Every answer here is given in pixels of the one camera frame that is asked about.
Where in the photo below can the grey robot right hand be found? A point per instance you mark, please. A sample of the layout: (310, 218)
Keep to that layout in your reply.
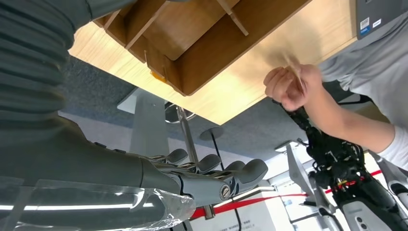
(79, 165)

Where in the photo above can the person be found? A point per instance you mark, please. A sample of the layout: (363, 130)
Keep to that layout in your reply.
(366, 63)

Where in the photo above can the grey kiosk stand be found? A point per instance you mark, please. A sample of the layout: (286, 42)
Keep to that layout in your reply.
(149, 127)

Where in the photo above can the wooden compartment box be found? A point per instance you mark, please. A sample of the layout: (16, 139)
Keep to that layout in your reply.
(197, 47)

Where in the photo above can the grey laptop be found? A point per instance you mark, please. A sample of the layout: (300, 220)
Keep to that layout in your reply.
(379, 16)

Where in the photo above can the wrinkled yellow tape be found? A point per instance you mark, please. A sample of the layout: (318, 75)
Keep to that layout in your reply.
(157, 77)

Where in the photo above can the red barrier belt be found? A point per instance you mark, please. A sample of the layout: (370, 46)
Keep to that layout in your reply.
(248, 204)

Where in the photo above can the chrome stanchion post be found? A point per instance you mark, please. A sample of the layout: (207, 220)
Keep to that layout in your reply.
(188, 134)

